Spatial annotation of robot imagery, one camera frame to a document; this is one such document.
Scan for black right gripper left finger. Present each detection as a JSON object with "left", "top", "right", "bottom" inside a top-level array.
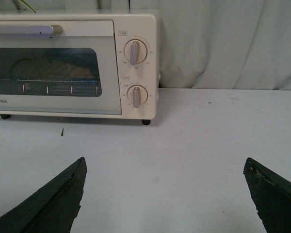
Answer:
[{"left": 0, "top": 157, "right": 87, "bottom": 233}]

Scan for silver oven door handle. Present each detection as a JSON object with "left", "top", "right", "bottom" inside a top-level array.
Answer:
[{"left": 0, "top": 25, "right": 63, "bottom": 37}]

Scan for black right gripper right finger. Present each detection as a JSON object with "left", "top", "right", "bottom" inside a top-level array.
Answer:
[{"left": 243, "top": 157, "right": 291, "bottom": 233}]

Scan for green plant leaves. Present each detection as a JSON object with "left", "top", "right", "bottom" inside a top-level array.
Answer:
[{"left": 18, "top": 0, "right": 36, "bottom": 13}]

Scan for wire oven rack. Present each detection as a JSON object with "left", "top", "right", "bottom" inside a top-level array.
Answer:
[{"left": 17, "top": 80, "right": 102, "bottom": 97}]

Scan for white backdrop curtain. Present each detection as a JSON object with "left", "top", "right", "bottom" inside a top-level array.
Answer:
[{"left": 0, "top": 0, "right": 291, "bottom": 90}]

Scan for lower timer knob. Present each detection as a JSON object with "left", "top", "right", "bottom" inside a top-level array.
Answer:
[{"left": 127, "top": 85, "right": 148, "bottom": 108}]

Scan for upper temperature knob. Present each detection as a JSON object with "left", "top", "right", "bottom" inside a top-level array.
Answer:
[{"left": 124, "top": 40, "right": 147, "bottom": 66}]

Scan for glass oven door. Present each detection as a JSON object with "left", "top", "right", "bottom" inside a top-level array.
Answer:
[{"left": 0, "top": 20, "right": 122, "bottom": 115}]

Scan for cream Toshiba toaster oven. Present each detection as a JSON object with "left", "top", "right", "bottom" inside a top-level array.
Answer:
[{"left": 0, "top": 9, "right": 161, "bottom": 124}]

